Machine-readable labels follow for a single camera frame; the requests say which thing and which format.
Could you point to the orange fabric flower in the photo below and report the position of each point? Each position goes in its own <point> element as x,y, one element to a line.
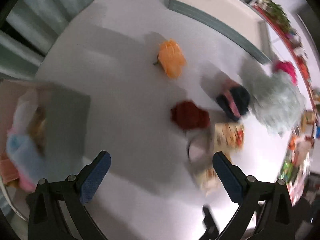
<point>170,57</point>

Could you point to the white cloth cap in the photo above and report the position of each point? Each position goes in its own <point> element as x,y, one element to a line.
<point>26,107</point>

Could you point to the yellow cartoon tissue pack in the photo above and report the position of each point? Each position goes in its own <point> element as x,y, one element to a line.
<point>204,174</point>

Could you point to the green potted plant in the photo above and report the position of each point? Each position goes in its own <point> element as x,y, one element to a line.
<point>276,14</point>

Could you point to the tan cloth pouch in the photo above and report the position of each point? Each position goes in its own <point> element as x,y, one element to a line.
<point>37,129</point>

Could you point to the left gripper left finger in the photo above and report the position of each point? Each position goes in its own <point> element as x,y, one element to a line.
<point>90,177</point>

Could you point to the dark red fabric flower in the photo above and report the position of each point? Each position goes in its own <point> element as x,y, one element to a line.
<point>187,116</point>

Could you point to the teal curtain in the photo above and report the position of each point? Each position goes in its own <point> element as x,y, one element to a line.
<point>29,28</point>

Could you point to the light blue cloth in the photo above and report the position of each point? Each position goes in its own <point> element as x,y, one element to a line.
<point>23,153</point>

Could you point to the magenta bath pouf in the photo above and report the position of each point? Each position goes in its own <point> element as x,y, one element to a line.
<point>286,67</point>

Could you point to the navy pink knit hat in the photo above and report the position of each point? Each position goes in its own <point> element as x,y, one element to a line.
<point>234,99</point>

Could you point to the grey cardboard storage box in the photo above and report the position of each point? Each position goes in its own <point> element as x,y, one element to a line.
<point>66,120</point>

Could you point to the mint green bath pouf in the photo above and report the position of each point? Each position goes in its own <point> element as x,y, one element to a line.
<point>275,101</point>

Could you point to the small cartoon tissue pack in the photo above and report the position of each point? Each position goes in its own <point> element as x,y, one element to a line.
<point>228,137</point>

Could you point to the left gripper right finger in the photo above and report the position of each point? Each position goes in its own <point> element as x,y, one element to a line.
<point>235,182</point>

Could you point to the red shelf with clutter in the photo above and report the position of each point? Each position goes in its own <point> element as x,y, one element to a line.
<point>293,43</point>

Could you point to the grey box lid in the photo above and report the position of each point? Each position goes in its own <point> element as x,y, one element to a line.
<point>232,18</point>

